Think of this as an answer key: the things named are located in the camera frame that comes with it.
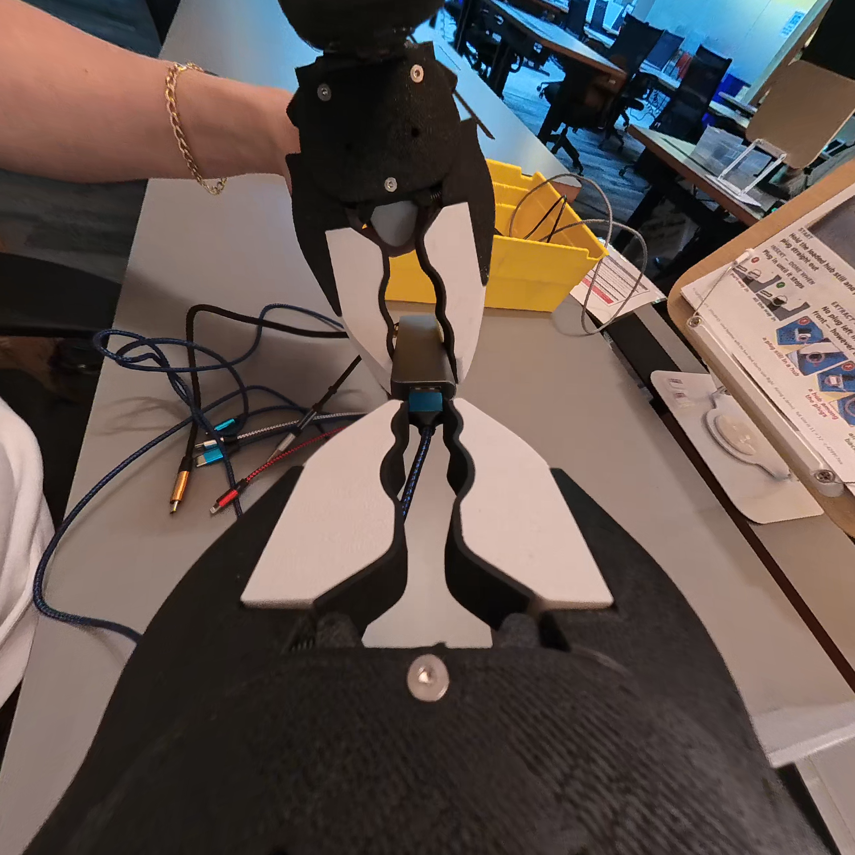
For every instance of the person's left forearm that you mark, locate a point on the person's left forearm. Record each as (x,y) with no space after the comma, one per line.
(94,107)

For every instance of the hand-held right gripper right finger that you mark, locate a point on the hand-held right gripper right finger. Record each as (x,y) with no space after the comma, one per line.
(528,528)

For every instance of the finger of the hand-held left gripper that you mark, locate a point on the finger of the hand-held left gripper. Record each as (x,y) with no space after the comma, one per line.
(354,287)
(457,281)

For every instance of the illustrated instruction board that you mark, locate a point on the illustrated instruction board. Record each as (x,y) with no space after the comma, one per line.
(788,334)

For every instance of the yellow plastic bin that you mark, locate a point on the yellow plastic bin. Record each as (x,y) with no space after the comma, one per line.
(535,274)

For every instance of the black mesh office chair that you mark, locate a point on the black mesh office chair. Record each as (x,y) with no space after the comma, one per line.
(695,80)
(588,100)

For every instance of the printed paper sheet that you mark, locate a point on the printed paper sheet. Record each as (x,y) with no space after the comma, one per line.
(621,283)

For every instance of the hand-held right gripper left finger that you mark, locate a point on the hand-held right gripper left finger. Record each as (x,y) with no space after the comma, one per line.
(321,535)

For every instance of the person's left hand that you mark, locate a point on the person's left hand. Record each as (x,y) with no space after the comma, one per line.
(261,134)

